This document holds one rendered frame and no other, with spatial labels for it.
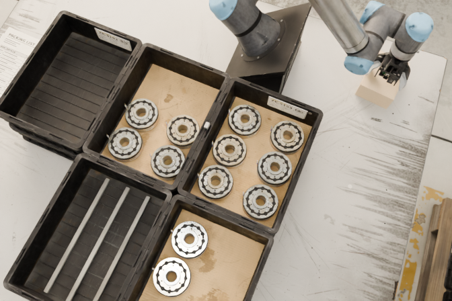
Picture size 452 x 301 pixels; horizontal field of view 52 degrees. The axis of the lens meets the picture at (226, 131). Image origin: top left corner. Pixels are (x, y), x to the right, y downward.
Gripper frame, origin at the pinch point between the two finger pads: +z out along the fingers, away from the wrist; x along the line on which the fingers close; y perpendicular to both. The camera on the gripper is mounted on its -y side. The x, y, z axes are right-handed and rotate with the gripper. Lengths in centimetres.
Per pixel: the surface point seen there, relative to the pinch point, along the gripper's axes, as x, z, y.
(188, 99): -53, -8, 44
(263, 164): -21, -11, 52
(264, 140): -25, -8, 44
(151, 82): -66, -8, 44
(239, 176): -26, -8, 58
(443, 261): 60, 61, 30
